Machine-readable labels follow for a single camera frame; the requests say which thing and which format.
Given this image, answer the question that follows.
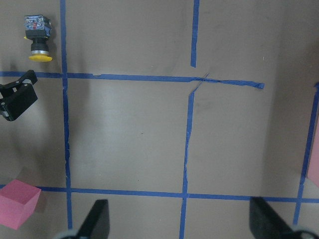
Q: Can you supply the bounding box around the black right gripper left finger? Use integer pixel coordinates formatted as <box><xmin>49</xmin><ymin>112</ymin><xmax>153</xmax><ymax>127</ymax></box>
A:
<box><xmin>75</xmin><ymin>199</ymin><xmax>110</xmax><ymax>239</ymax></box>

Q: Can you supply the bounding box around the pink cube centre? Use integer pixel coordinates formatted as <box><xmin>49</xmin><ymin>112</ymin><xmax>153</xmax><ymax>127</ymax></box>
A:
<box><xmin>0</xmin><ymin>179</ymin><xmax>41</xmax><ymax>230</ymax></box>

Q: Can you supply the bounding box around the yellow push button switch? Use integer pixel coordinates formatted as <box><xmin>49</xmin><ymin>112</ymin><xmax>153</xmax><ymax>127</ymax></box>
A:
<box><xmin>24</xmin><ymin>14</ymin><xmax>52</xmax><ymax>62</ymax></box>

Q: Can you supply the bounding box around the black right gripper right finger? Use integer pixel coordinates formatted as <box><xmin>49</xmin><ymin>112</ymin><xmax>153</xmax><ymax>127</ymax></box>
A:
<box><xmin>249</xmin><ymin>197</ymin><xmax>302</xmax><ymax>239</ymax></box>

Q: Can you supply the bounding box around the pink plastic bin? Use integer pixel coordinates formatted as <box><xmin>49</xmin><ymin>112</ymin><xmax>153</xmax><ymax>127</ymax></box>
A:
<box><xmin>307</xmin><ymin>123</ymin><xmax>319</xmax><ymax>187</ymax></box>

